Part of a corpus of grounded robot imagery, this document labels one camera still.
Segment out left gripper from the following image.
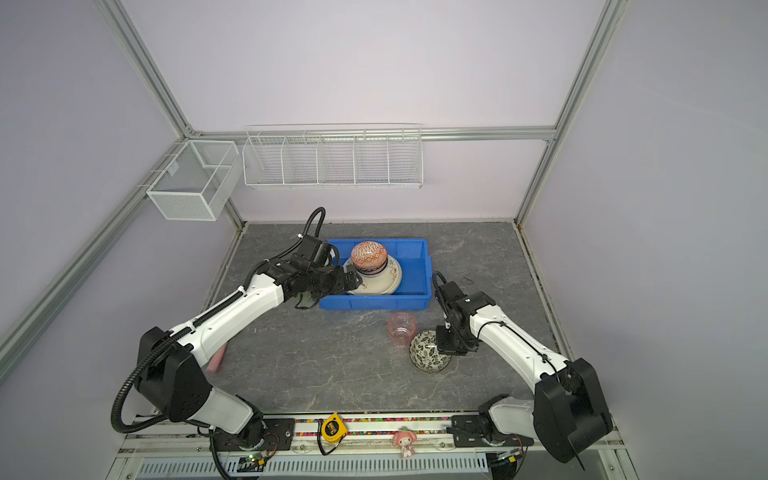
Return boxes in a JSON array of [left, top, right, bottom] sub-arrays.
[[308, 264, 363, 300]]

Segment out orange patterned bowl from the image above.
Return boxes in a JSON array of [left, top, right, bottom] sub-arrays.
[[350, 241, 389, 274]]

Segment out cream painted plate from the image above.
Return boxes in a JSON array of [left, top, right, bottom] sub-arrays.
[[350, 256, 403, 296]]

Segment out olive leaf pattern bowl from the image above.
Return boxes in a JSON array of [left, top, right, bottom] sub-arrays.
[[408, 330, 451, 374]]

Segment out pink glass cup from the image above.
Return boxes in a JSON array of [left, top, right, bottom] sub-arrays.
[[387, 312, 418, 348]]

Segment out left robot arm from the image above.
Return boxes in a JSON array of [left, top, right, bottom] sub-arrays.
[[110, 207, 362, 450]]

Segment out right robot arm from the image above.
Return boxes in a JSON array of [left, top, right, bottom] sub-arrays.
[[432, 272, 614, 463]]

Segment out blue plastic bin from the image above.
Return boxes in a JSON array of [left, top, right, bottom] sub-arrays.
[[319, 238, 432, 311]]

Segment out pink doll figurine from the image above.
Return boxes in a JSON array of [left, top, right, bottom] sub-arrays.
[[391, 427, 417, 459]]

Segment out yellow tape measure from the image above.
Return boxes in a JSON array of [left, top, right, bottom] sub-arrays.
[[316, 412, 348, 456]]

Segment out purple silicone spatula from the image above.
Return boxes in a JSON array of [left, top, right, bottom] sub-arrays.
[[207, 344, 227, 373]]

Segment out white mesh basket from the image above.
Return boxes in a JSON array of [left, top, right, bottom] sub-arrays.
[[147, 140, 243, 221]]

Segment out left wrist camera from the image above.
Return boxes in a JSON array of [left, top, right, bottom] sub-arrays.
[[295, 235, 333, 267]]

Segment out white wire wall rack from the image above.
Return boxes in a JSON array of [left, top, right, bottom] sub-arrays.
[[242, 123, 424, 188]]

